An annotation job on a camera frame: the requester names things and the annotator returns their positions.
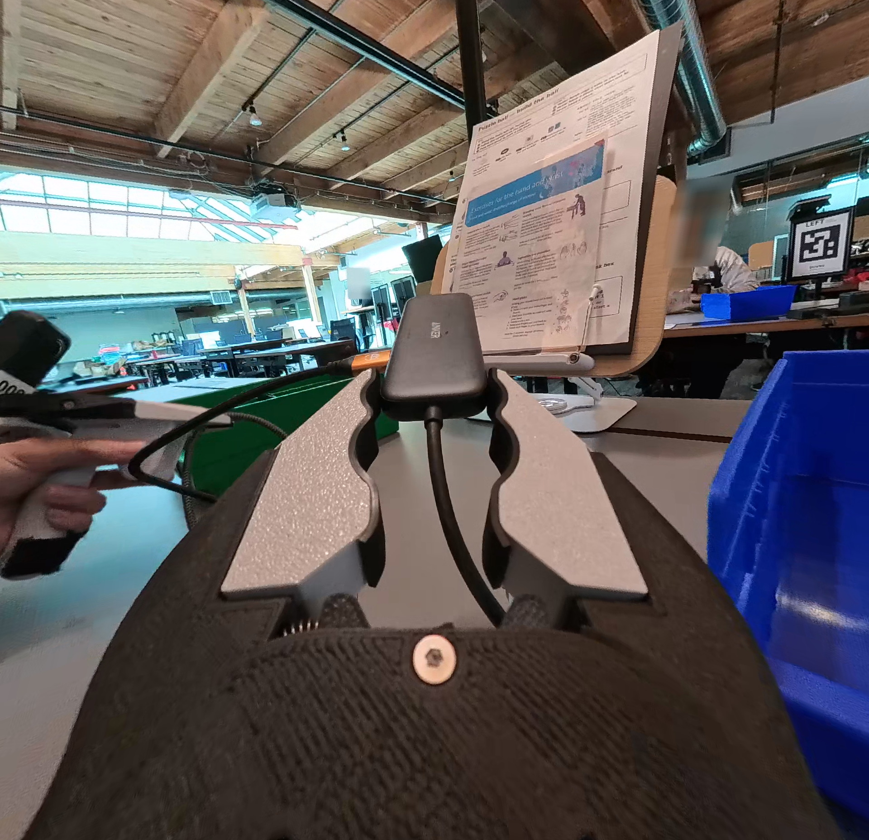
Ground large blue plastic bin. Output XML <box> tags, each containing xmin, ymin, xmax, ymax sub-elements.
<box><xmin>706</xmin><ymin>350</ymin><xmax>869</xmax><ymax>824</ymax></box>

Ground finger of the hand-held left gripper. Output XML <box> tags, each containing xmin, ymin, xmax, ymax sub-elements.
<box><xmin>132</xmin><ymin>400</ymin><xmax>235</xmax><ymax>428</ymax></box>

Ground wooden document stand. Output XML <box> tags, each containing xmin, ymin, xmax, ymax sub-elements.
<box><xmin>431</xmin><ymin>21</ymin><xmax>687</xmax><ymax>435</ymax></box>

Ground ceiling projector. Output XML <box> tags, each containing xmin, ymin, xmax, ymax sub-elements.
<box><xmin>248</xmin><ymin>184</ymin><xmax>301</xmax><ymax>221</ymax></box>

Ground blue exercise leaflet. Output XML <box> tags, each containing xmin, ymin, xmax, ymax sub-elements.
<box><xmin>449</xmin><ymin>137</ymin><xmax>610</xmax><ymax>353</ymax></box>

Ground black usb cable orange plugs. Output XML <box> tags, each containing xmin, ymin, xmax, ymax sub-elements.
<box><xmin>128</xmin><ymin>351</ymin><xmax>392</xmax><ymax>532</ymax></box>

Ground black vertical pole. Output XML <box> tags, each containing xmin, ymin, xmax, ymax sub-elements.
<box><xmin>452</xmin><ymin>0</ymin><xmax>490</xmax><ymax>136</ymax></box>

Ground black and white marker sign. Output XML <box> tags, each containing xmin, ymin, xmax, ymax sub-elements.
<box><xmin>786</xmin><ymin>206</ymin><xmax>856</xmax><ymax>283</ymax></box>

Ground black usb hub with cable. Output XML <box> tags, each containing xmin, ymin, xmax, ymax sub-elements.
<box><xmin>380</xmin><ymin>293</ymin><xmax>509</xmax><ymax>629</ymax></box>

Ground small blue plastic bin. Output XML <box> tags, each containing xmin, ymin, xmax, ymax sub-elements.
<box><xmin>699</xmin><ymin>284</ymin><xmax>799</xmax><ymax>323</ymax></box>

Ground silver air duct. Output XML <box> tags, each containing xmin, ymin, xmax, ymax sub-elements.
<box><xmin>623</xmin><ymin>0</ymin><xmax>729</xmax><ymax>158</ymax></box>

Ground background desk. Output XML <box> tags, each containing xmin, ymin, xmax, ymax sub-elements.
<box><xmin>662</xmin><ymin>297</ymin><xmax>869</xmax><ymax>341</ymax></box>

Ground person's left hand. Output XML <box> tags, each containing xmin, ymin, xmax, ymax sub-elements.
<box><xmin>0</xmin><ymin>438</ymin><xmax>148</xmax><ymax>550</ymax></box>

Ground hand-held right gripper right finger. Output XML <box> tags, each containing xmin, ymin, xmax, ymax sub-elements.
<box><xmin>482</xmin><ymin>368</ymin><xmax>649</xmax><ymax>600</ymax></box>

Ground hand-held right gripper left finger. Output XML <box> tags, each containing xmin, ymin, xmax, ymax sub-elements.
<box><xmin>220</xmin><ymin>368</ymin><xmax>386</xmax><ymax>600</ymax></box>

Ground white instruction sheet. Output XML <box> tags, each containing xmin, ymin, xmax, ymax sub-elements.
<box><xmin>441</xmin><ymin>30</ymin><xmax>663</xmax><ymax>346</ymax></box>

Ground black monitor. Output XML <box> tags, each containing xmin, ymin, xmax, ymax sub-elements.
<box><xmin>402</xmin><ymin>235</ymin><xmax>444</xmax><ymax>285</ymax></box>

